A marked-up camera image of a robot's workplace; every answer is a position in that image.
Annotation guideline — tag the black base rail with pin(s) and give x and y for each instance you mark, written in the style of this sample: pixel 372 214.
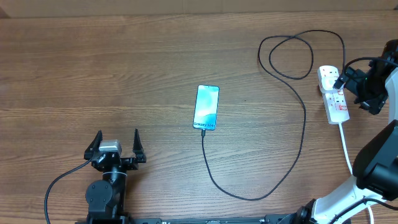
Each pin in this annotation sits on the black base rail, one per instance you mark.
pixel 267 219

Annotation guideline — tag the white power extension strip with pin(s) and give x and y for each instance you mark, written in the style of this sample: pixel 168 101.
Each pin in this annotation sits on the white power extension strip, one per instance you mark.
pixel 334 103

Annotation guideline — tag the blue Samsung Galaxy smartphone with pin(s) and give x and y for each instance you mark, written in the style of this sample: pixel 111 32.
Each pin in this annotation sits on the blue Samsung Galaxy smartphone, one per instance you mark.
pixel 206 107

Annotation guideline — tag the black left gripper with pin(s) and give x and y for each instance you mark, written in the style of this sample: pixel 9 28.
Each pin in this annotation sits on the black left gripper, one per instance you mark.
pixel 131 163

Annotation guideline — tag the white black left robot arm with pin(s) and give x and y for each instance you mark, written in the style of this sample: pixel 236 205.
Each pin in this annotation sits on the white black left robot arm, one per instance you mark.
pixel 106 197

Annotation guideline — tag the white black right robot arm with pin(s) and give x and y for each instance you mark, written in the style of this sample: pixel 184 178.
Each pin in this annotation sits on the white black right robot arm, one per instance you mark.
pixel 373 177

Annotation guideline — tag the white charger plug adapter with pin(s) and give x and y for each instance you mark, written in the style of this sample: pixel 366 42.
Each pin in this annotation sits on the white charger plug adapter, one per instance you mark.
pixel 327 84

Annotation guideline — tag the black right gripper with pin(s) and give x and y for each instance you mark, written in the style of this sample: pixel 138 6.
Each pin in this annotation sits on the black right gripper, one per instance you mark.
pixel 374 104

